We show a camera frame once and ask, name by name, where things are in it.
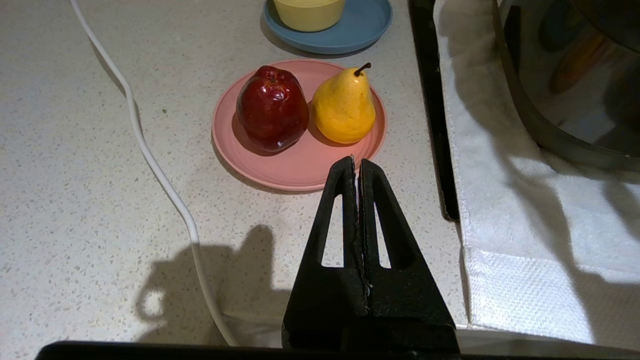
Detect blue plate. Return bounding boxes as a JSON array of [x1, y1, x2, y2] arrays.
[[262, 0, 394, 55]]

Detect red apple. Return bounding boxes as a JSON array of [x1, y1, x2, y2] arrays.
[[236, 65, 310, 153]]

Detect white power cable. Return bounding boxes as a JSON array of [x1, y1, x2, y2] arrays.
[[69, 0, 242, 347]]

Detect pink plate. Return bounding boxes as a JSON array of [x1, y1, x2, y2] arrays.
[[212, 59, 388, 192]]

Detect black rice cooker body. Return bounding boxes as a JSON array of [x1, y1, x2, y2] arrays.
[[492, 0, 640, 173]]

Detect white towel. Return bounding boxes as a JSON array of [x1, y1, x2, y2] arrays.
[[433, 0, 640, 351]]

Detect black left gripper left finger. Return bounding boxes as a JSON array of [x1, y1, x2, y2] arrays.
[[281, 155, 371, 350]]

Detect yellow bowl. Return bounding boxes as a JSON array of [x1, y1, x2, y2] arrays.
[[273, 0, 346, 33]]

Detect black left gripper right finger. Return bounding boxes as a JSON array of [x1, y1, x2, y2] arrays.
[[360, 158, 460, 350]]

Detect yellow pear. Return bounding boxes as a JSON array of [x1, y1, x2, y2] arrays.
[[312, 62, 377, 145]]

